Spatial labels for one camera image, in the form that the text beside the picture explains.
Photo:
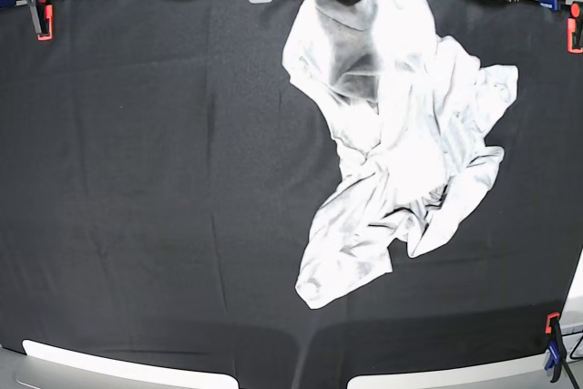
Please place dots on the white t-shirt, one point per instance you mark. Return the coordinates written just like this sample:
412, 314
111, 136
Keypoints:
409, 111

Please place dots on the black table cloth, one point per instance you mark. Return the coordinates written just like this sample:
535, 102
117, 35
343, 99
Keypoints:
159, 175

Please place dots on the red clamp far left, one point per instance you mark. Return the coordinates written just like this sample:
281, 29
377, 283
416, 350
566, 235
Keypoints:
42, 18

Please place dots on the red blue clamp near right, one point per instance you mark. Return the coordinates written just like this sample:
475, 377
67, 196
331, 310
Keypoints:
555, 346

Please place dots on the red clamp far right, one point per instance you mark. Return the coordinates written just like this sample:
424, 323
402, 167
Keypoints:
574, 28

